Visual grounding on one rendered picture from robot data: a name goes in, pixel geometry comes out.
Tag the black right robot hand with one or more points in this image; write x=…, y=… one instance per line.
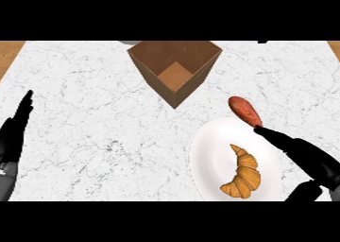
x=312, y=157

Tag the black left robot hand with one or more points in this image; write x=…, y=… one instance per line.
x=10, y=138

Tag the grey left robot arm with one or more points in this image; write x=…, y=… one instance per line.
x=1, y=184

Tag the golden croissant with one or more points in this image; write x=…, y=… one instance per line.
x=244, y=175

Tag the white plate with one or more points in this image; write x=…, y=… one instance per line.
x=213, y=157

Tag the brown cardboard box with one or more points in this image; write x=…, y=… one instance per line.
x=175, y=71

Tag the red sweet potato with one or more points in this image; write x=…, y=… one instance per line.
x=244, y=111

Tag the grey object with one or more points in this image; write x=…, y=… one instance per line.
x=130, y=42

